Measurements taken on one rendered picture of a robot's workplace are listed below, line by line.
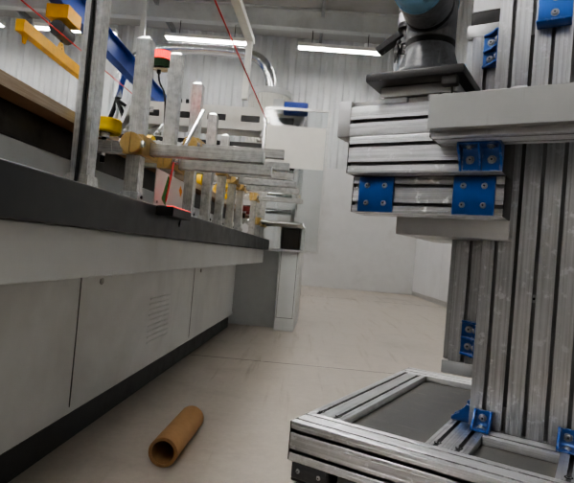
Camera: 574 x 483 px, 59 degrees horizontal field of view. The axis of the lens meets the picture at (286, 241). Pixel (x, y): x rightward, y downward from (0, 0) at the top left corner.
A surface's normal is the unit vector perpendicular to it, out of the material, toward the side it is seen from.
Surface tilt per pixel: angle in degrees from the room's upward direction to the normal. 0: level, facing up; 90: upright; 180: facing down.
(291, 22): 90
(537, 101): 90
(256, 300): 90
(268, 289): 90
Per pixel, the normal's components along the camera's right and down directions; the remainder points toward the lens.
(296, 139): -0.07, -0.03
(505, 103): -0.52, -0.07
